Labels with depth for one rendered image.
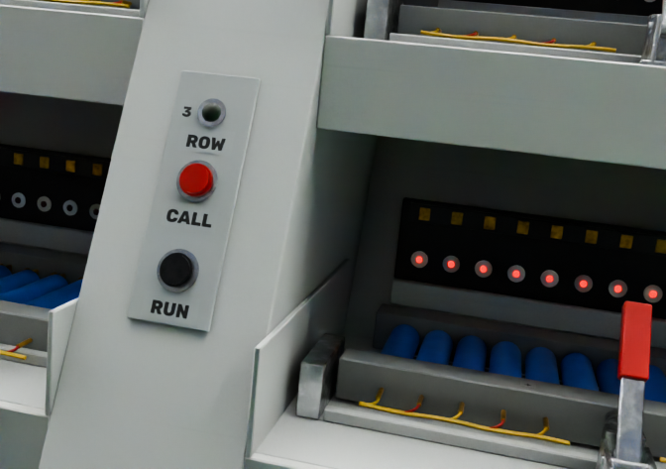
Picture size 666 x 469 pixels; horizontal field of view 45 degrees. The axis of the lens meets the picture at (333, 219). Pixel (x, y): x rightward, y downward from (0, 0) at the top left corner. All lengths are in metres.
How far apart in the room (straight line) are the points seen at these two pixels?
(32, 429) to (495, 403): 0.22
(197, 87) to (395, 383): 0.18
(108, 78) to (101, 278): 0.11
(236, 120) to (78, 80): 0.10
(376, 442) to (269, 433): 0.05
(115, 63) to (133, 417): 0.18
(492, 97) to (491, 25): 0.09
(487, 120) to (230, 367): 0.16
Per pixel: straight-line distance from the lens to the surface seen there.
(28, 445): 0.41
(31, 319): 0.46
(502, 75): 0.38
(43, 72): 0.45
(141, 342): 0.38
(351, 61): 0.39
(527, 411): 0.42
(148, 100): 0.41
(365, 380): 0.42
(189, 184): 0.38
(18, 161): 0.61
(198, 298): 0.37
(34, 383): 0.44
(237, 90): 0.39
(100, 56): 0.44
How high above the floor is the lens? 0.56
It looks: 11 degrees up
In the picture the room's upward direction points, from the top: 10 degrees clockwise
